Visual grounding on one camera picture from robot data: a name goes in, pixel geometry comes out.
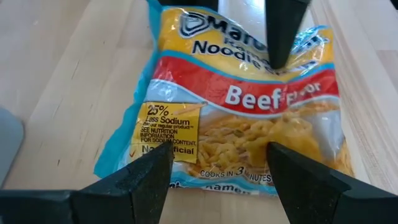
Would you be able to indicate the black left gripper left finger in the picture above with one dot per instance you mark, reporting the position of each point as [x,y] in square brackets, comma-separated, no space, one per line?
[136,193]

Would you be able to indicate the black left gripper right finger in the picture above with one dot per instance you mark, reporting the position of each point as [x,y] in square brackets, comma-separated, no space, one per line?
[311,193]

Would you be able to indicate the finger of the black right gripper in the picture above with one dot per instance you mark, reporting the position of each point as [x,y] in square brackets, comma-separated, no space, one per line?
[281,34]
[189,3]

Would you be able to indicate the blue beef ramen pack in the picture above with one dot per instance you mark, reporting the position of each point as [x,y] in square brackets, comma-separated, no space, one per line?
[236,124]

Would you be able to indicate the white plastic bin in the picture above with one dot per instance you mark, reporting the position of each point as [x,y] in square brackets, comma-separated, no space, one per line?
[9,140]

